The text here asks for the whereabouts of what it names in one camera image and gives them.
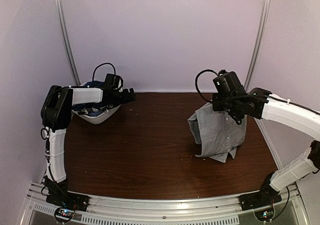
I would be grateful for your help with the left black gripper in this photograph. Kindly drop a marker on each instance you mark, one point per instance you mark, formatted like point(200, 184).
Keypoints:
point(127, 99)

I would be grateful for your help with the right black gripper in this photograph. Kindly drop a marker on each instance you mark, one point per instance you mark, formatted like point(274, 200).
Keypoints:
point(216, 106)

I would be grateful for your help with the white plastic basket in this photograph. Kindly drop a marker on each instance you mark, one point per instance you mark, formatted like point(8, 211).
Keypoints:
point(90, 96)

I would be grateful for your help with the grey long sleeve shirt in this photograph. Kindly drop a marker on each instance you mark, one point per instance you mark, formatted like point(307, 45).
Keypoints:
point(217, 134)

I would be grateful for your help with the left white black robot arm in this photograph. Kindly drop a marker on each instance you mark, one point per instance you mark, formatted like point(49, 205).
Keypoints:
point(56, 117)

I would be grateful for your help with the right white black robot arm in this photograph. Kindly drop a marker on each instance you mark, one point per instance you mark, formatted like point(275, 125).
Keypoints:
point(293, 129)

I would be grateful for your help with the blue plaid shirt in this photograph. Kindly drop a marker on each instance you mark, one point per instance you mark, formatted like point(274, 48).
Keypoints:
point(96, 84)

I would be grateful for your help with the black white patterned shirt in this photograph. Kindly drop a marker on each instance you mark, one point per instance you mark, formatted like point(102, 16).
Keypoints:
point(91, 111)

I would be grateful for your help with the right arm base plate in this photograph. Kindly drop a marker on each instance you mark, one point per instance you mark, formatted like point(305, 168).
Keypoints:
point(262, 204)

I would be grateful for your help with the right aluminium frame post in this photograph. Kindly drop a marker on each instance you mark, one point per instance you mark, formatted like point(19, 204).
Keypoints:
point(264, 15)

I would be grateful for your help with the aluminium frame post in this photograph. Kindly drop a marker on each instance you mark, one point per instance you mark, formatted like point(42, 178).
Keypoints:
point(66, 41)
point(264, 15)

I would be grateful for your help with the left aluminium frame post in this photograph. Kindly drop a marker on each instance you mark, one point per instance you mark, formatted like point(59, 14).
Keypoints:
point(66, 41)

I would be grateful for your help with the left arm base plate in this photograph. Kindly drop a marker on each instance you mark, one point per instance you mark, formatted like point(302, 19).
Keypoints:
point(67, 205)

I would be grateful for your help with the front aluminium rail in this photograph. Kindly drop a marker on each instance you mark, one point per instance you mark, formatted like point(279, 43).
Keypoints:
point(219, 210)

